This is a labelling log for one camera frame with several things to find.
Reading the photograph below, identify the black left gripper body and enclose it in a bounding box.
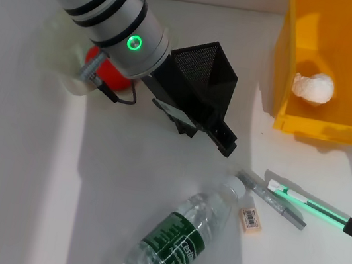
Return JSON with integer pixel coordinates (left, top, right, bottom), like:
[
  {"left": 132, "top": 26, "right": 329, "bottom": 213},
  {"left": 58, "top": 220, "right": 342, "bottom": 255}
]
[{"left": 136, "top": 50, "right": 232, "bottom": 130}]

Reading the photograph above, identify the mint green utility knife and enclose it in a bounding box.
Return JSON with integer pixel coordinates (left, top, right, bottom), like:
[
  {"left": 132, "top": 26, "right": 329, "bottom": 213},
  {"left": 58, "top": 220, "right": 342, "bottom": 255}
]
[{"left": 262, "top": 178, "right": 352, "bottom": 230}]

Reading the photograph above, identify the red-orange round fruit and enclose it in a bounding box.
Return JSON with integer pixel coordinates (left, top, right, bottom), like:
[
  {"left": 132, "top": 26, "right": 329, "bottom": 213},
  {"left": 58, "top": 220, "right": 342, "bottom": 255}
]
[{"left": 81, "top": 44, "right": 136, "bottom": 94}]

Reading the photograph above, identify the white paper ball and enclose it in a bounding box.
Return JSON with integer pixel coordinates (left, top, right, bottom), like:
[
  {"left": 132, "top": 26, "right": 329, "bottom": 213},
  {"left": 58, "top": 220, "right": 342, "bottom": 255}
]
[{"left": 289, "top": 69, "right": 338, "bottom": 111}]

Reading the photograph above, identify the clear water bottle green label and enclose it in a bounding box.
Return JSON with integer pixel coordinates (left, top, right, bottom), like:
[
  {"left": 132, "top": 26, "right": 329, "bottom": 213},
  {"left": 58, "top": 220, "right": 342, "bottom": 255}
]
[{"left": 122, "top": 159, "right": 249, "bottom": 264}]

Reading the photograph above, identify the black mesh pen holder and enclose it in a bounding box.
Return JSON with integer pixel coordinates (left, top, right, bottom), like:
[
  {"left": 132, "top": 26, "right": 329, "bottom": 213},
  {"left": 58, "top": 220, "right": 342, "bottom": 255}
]
[{"left": 160, "top": 34, "right": 245, "bottom": 132}]

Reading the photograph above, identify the silver glitter pen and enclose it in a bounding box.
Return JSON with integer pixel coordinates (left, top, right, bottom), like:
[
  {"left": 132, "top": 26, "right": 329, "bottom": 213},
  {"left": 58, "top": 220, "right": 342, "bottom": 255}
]
[{"left": 228, "top": 169, "right": 314, "bottom": 232}]

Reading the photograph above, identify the beige eraser with barcode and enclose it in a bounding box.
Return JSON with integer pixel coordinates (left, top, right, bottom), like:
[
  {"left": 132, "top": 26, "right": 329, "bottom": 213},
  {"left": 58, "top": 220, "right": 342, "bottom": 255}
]
[{"left": 234, "top": 204, "right": 266, "bottom": 241}]

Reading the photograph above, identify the clear wavy glass fruit plate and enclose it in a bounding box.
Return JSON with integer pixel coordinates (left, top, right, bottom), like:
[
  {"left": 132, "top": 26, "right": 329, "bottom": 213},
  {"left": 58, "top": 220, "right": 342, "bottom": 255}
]
[{"left": 32, "top": 3, "right": 121, "bottom": 100}]

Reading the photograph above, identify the yellow plastic bin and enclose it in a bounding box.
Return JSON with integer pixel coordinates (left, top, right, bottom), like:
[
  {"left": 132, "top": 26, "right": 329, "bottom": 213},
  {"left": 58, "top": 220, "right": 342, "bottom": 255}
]
[{"left": 261, "top": 0, "right": 352, "bottom": 145}]

